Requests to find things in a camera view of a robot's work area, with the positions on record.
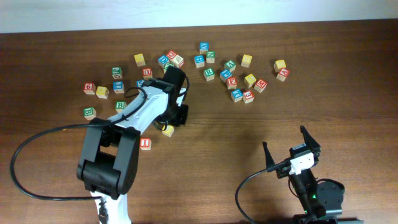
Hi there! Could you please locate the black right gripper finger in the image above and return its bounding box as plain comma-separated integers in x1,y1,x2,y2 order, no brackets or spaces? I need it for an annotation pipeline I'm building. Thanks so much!
300,125,321,152
262,141,275,172

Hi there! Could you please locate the yellow block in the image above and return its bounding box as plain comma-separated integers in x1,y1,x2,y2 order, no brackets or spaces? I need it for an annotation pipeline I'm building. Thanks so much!
241,54,252,68
162,125,175,137
244,73,257,88
274,59,286,73
95,86,109,99
134,54,146,67

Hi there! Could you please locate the red number block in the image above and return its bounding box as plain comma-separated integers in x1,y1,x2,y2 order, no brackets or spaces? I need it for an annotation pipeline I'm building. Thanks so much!
139,138,152,151

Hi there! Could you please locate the green b block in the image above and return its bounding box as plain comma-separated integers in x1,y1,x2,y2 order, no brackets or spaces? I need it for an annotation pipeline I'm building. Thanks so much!
115,101,127,113
83,107,96,120

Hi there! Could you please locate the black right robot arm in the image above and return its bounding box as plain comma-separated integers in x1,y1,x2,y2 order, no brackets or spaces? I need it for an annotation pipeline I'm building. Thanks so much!
263,126,345,223

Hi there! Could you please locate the black round arm base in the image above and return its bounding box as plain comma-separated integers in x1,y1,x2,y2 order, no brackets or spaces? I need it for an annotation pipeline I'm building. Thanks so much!
316,179,345,215

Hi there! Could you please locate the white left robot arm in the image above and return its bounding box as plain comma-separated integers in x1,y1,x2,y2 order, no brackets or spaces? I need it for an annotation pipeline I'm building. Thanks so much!
76,67,188,223

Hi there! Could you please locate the green Z block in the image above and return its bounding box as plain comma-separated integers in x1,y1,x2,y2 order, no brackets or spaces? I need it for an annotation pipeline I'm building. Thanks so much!
164,63,174,73

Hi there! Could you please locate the tilted red-edged block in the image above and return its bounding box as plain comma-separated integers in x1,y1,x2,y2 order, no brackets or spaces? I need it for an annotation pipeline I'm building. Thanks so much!
171,55,184,68

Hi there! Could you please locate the blue D block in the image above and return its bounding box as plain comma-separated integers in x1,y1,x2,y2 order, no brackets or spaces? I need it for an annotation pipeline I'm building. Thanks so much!
158,55,169,68

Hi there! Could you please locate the red C block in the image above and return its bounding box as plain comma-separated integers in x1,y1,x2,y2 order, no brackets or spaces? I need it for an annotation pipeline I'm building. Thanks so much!
165,50,177,60

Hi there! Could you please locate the red U block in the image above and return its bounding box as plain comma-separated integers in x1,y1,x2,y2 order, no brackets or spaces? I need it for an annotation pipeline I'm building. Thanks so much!
142,68,153,80

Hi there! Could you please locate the blue H block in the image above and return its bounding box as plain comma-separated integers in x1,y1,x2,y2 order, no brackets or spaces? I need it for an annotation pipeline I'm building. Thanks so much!
194,55,205,68

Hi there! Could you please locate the green R block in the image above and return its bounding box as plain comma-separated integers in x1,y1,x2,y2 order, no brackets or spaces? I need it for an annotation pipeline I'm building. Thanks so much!
203,68,215,81

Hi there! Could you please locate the blue 5 block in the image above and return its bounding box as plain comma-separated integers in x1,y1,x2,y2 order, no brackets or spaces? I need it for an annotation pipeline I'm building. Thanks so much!
136,80,145,88

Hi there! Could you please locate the blue X block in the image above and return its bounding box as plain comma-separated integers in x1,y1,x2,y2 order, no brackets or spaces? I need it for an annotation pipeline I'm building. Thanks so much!
199,42,209,54

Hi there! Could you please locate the blue P block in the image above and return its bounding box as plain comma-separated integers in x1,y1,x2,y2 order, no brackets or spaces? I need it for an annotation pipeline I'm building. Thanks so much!
220,69,232,83

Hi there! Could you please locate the blue I block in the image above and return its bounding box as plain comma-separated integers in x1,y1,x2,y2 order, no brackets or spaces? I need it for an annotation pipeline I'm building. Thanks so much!
113,81,124,94

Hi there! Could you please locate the red E block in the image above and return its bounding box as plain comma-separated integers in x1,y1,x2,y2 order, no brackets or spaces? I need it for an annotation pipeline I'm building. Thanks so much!
226,77,237,90

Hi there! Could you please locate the green V block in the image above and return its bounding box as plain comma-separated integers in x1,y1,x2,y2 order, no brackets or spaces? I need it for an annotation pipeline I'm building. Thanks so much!
224,60,236,72

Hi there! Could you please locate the green J block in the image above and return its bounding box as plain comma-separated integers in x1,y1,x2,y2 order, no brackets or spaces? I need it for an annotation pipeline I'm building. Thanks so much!
111,67,123,79

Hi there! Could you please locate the blue T block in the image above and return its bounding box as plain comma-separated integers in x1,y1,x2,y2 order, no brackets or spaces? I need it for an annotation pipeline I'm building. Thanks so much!
231,89,243,103

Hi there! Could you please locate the red 3 block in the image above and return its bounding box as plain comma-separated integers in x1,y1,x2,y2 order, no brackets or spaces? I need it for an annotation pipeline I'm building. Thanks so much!
243,90,254,103

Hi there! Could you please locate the red A block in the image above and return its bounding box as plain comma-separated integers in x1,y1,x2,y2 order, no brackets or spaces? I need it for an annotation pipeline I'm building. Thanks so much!
276,68,290,82

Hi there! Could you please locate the red M block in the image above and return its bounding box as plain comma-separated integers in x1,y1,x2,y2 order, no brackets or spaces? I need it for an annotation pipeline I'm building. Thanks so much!
254,79,267,93

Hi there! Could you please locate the red 6 block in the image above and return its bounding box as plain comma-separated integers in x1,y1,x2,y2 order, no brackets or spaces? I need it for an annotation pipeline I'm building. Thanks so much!
83,82,96,95

